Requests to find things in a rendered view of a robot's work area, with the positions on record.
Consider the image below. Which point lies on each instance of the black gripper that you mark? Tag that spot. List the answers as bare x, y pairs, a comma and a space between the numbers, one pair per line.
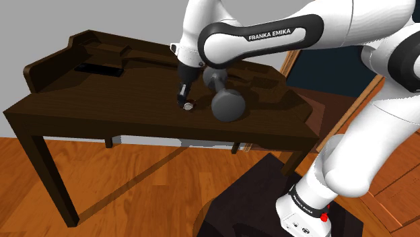
187, 73

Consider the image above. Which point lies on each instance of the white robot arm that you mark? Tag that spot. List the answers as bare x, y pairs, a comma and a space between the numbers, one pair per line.
367, 138

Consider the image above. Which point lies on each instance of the small silver wristwatch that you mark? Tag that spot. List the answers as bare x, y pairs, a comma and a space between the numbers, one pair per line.
188, 106

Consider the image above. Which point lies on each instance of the grey dumbbell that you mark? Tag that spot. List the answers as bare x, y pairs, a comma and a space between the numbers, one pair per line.
228, 105

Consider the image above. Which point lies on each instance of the black flat tablet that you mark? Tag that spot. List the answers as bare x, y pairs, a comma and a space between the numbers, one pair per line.
98, 69

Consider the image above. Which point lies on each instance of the dark wooden desk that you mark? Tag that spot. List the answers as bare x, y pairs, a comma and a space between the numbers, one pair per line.
98, 98

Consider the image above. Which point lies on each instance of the wood-framed dark blue door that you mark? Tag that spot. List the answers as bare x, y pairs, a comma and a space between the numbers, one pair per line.
328, 70

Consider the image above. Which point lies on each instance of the dark robot stand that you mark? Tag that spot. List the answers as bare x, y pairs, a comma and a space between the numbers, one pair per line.
249, 203

